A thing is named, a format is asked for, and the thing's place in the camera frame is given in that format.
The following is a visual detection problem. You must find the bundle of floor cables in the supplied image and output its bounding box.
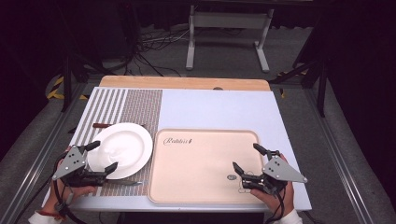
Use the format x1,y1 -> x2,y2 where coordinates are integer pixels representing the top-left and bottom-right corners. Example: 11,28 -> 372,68
124,24 -> 191,77

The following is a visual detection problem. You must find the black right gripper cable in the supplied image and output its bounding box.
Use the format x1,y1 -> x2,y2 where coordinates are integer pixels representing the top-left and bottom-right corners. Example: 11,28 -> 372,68
264,186 -> 288,224

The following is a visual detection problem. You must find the yellow black floor tape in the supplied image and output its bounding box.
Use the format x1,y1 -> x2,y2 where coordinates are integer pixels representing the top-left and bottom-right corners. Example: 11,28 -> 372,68
277,69 -> 309,99
46,76 -> 90,101

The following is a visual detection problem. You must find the black metal stand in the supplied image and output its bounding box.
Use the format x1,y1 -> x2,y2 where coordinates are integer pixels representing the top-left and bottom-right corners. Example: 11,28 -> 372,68
269,18 -> 332,119
60,55 -> 108,113

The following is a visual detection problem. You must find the beige rectangular tray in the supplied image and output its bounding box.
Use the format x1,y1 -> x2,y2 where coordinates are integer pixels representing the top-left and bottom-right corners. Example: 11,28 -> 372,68
148,128 -> 265,204

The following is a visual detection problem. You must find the white metal stand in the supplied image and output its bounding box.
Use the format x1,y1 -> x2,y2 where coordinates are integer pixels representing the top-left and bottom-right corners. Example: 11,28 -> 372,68
185,4 -> 275,74

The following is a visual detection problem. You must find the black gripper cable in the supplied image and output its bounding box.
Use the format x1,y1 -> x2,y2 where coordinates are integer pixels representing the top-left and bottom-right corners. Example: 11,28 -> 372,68
50,152 -> 90,224
264,186 -> 288,224

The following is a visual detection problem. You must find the person's left hand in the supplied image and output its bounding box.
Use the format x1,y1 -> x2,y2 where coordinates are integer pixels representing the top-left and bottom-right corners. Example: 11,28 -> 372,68
42,184 -> 98,216

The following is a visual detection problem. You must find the red bracelet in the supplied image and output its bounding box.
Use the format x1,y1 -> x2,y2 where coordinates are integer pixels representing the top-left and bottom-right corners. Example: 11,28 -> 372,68
37,209 -> 62,218

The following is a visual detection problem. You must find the light blue table mat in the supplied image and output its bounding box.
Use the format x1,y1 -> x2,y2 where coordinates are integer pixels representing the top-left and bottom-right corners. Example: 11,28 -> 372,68
41,86 -> 313,213

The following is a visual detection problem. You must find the person's right hand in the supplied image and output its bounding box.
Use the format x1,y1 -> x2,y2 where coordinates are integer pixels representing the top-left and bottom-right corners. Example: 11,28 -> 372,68
249,182 -> 296,217

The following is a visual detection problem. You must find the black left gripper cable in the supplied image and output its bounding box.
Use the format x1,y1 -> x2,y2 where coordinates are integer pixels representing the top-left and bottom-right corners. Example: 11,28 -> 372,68
50,152 -> 90,224

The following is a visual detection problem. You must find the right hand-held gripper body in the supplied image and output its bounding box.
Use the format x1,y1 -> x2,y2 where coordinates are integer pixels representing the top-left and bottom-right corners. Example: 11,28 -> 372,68
240,155 -> 308,197

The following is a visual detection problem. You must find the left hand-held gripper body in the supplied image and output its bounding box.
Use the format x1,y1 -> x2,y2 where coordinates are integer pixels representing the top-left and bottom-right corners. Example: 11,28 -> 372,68
51,145 -> 109,189

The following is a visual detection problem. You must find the white round plate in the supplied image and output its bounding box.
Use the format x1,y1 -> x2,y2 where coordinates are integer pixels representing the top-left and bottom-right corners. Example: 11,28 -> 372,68
87,121 -> 154,180

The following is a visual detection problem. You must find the aluminium rail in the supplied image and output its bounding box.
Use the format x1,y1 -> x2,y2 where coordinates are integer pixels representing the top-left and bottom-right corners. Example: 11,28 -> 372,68
0,83 -> 90,224
303,88 -> 396,224

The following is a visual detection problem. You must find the striped woven placemat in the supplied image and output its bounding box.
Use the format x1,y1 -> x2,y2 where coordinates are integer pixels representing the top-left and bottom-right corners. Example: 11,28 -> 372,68
51,88 -> 163,198

